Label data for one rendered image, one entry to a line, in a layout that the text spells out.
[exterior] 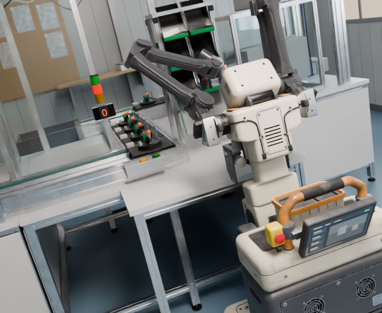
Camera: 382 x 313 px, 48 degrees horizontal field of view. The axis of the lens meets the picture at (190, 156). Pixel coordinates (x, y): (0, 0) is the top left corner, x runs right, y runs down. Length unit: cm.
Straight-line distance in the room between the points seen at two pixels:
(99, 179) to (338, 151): 204
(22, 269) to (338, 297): 151
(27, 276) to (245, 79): 147
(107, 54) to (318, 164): 326
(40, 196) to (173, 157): 71
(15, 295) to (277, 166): 147
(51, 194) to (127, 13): 384
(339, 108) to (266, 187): 183
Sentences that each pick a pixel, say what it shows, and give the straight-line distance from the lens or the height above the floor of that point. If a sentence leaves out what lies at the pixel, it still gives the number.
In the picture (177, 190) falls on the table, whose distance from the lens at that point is 203.
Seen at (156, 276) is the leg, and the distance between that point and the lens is 215.
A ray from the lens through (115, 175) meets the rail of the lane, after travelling 229.
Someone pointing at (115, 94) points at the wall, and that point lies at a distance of 580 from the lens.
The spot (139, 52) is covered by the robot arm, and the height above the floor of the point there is 151.
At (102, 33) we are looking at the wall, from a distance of 576.
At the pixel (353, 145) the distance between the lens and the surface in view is 370.
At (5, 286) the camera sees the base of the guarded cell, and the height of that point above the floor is 54.
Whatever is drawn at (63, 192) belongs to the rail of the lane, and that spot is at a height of 91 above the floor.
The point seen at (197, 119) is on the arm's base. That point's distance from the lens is 173.
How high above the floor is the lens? 161
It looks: 18 degrees down
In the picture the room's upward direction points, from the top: 13 degrees counter-clockwise
